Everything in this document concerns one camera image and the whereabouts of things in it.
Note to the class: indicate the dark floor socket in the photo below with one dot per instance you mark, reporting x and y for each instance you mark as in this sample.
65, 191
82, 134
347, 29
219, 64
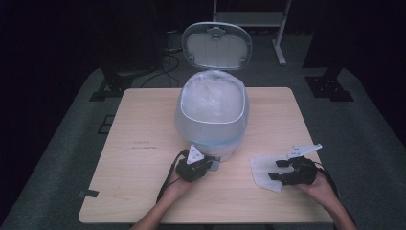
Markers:
106, 124

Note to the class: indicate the person's right hand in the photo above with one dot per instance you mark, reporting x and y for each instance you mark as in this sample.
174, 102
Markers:
320, 191

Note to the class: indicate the white pedal trash can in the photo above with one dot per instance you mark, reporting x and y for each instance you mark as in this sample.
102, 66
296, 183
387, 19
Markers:
210, 134

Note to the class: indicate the person's left hand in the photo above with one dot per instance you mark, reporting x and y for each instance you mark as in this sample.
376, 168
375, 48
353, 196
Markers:
178, 191

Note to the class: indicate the white metal stand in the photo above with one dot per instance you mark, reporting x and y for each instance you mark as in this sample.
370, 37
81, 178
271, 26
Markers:
265, 19

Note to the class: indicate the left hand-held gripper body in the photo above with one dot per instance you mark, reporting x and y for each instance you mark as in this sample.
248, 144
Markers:
191, 171

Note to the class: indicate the grey tape strip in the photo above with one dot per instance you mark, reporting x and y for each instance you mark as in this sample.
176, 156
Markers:
88, 193

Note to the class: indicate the black stand base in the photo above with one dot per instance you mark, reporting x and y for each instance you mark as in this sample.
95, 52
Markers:
328, 86
111, 84

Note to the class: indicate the translucent plastic trash bag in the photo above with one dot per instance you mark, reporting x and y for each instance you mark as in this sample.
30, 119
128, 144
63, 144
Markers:
212, 102

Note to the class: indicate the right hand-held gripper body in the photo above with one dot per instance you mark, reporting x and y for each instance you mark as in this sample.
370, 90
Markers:
303, 174

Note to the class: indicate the white tissue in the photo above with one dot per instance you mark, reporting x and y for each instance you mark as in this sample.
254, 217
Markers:
263, 169
211, 103

